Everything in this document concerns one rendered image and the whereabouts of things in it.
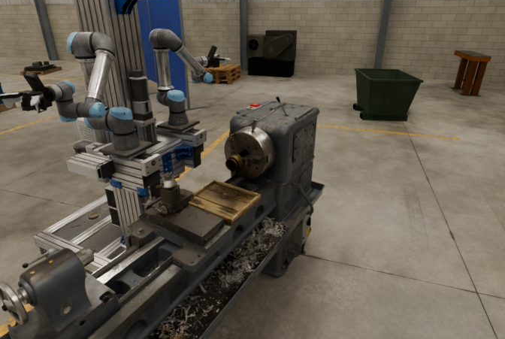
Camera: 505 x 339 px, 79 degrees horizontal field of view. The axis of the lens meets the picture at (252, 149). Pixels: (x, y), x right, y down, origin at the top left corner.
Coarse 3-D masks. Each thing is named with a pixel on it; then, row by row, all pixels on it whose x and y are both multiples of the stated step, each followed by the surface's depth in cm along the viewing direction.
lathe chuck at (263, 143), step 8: (248, 128) 193; (240, 136) 188; (248, 136) 185; (256, 136) 185; (264, 136) 189; (248, 144) 187; (256, 144) 184; (264, 144) 184; (256, 152) 186; (264, 152) 183; (272, 152) 190; (240, 168) 197; (248, 168) 194; (256, 168) 190; (264, 168) 187; (248, 176) 196; (256, 176) 192
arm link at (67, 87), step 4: (64, 80) 147; (68, 80) 149; (56, 84) 141; (60, 84) 142; (64, 84) 144; (68, 84) 147; (72, 84) 149; (60, 88) 141; (64, 88) 143; (68, 88) 146; (72, 88) 148; (64, 92) 143; (68, 92) 146; (72, 92) 150; (64, 96) 144; (68, 96) 146; (56, 100) 145; (60, 100) 145; (64, 100) 145
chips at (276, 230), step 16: (272, 224) 212; (256, 240) 199; (272, 240) 193; (240, 256) 184; (256, 256) 181; (224, 272) 174; (240, 272) 173; (208, 288) 164; (224, 288) 164; (192, 304) 155; (208, 304) 155; (224, 304) 155; (176, 320) 143; (192, 320) 147; (208, 320) 147; (160, 336) 138; (176, 336) 135; (192, 336) 139
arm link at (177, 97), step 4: (168, 92) 215; (172, 92) 216; (176, 92) 217; (180, 92) 217; (168, 96) 215; (172, 96) 213; (176, 96) 213; (180, 96) 215; (184, 96) 221; (164, 100) 221; (168, 100) 216; (172, 100) 214; (176, 100) 214; (180, 100) 216; (184, 100) 220; (168, 104) 218; (172, 104) 215; (176, 104) 215; (180, 104) 217; (184, 104) 220; (172, 108) 217; (176, 108) 216; (180, 108) 218; (184, 108) 221
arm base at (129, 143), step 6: (132, 132) 180; (114, 138) 179; (120, 138) 177; (126, 138) 178; (132, 138) 180; (114, 144) 179; (120, 144) 178; (126, 144) 179; (132, 144) 180; (138, 144) 184; (120, 150) 179
